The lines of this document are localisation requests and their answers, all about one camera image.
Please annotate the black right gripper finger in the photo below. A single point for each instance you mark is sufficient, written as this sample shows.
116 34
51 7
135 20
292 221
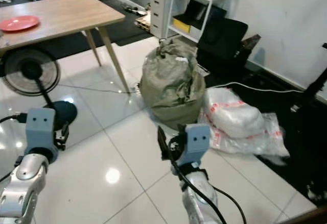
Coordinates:
163 141

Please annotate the red round plate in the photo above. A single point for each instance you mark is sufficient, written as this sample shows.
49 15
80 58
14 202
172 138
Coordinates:
19 23

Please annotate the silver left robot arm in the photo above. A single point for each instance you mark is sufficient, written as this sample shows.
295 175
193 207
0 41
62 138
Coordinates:
25 188

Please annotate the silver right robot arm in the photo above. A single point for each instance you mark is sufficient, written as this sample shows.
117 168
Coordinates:
199 198

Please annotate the olive green stuffed sack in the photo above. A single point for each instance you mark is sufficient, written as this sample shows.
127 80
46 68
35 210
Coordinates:
171 83

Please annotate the clear plastic bag red print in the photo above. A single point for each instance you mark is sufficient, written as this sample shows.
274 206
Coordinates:
235 117

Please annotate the black standing fan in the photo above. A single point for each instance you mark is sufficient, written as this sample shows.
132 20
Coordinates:
30 71

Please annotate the yellow box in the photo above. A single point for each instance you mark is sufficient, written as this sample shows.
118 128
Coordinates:
181 26

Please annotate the wooden pallet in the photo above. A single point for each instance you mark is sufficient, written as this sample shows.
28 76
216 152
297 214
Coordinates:
144 22

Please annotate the light wooden table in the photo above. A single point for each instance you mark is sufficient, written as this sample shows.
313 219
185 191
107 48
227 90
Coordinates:
66 12

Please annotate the black flat case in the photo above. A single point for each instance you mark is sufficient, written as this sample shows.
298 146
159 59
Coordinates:
202 14

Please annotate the white open shelf unit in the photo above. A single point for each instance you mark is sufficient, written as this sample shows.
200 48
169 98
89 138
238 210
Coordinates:
176 4

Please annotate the black tripod stand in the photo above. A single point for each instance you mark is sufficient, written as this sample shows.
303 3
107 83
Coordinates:
311 86

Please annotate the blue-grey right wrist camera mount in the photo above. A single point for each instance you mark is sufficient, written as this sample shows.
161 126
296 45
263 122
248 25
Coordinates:
196 141

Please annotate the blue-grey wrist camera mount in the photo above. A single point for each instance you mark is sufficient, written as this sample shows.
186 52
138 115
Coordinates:
40 127
196 141

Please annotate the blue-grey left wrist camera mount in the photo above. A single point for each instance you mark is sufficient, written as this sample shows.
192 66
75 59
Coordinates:
40 127

